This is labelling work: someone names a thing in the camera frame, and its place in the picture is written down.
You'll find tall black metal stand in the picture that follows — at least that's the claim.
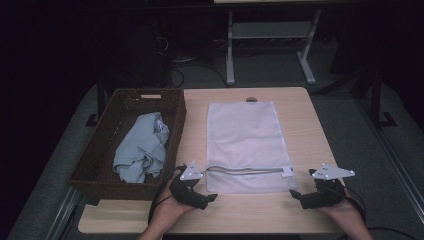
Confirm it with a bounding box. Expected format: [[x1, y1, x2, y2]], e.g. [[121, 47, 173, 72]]
[[361, 66, 399, 130]]

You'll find black floor cable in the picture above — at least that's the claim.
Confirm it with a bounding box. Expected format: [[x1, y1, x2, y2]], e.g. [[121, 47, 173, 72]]
[[168, 62, 230, 90]]

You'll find short black metal stand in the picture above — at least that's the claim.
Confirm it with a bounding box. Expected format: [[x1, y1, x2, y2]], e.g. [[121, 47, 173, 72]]
[[85, 83, 108, 128]]

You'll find person's right hand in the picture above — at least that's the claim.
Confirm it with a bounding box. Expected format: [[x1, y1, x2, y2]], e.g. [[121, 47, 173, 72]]
[[319, 189, 367, 228]]

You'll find brown wicker basket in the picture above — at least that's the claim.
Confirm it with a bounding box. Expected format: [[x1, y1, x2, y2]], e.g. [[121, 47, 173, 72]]
[[67, 87, 188, 202]]

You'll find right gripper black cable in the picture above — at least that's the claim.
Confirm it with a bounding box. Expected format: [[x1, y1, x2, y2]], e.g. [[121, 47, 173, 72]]
[[343, 185, 422, 240]]

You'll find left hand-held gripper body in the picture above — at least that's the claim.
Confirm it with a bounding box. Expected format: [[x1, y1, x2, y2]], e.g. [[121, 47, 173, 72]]
[[169, 161, 205, 209]]

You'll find person's left hand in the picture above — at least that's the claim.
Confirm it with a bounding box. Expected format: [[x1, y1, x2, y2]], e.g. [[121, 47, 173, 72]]
[[151, 181, 197, 228]]

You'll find light blue t-shirt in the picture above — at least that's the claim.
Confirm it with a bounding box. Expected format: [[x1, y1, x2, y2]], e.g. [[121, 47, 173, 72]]
[[112, 111, 171, 184]]

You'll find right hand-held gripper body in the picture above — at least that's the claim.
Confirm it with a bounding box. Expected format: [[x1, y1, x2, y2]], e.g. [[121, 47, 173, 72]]
[[308, 162, 356, 210]]

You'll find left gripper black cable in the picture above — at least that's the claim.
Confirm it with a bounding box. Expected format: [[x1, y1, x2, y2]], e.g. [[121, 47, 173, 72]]
[[147, 167, 184, 225]]

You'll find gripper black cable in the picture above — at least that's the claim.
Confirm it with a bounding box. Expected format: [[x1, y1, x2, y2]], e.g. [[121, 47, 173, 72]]
[[343, 185, 422, 240], [147, 167, 184, 225]]

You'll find white metal desk frame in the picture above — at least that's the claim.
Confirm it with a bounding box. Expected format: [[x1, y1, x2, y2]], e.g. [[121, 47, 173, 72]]
[[225, 8, 323, 87]]

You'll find white mesh laundry bag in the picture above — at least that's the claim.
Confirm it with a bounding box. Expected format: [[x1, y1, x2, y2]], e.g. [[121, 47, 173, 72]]
[[205, 100, 298, 195]]

